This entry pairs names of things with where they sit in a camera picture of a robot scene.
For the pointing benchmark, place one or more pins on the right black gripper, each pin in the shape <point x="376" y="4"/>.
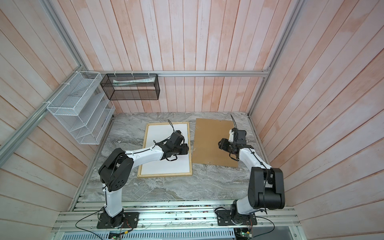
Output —
<point x="223" y="144"/>

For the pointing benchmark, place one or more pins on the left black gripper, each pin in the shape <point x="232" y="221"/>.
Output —
<point x="185" y="149"/>

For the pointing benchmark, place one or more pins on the waterfall photo print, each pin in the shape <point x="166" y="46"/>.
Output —
<point x="165" y="162"/>

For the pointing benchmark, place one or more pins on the wooden picture frame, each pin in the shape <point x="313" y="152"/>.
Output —
<point x="165" y="174"/>

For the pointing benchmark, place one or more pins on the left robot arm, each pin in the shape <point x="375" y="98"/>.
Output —
<point x="116" y="169"/>

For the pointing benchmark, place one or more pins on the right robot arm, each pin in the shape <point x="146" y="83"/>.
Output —
<point x="266" y="185"/>

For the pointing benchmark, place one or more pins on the brown backing board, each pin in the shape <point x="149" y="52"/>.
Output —
<point x="208" y="134"/>

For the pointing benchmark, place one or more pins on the paper in black basket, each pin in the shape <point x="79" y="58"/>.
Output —
<point x="146" y="82"/>

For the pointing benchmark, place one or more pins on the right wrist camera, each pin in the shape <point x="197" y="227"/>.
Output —
<point x="231" y="136"/>

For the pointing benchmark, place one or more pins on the aluminium rail platform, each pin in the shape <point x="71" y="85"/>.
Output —
<point x="167" y="215"/>

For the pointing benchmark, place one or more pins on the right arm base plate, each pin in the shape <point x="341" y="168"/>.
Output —
<point x="226" y="218"/>

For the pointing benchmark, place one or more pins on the black wire mesh basket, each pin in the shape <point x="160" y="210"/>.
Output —
<point x="130" y="93"/>

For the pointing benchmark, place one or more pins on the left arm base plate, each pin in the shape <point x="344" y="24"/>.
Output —
<point x="122" y="220"/>

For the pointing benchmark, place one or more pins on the white wire mesh shelf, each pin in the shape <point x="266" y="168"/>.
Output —
<point x="83" y="110"/>

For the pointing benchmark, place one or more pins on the aluminium frame profile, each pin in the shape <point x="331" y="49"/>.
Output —
<point x="21" y="134"/>

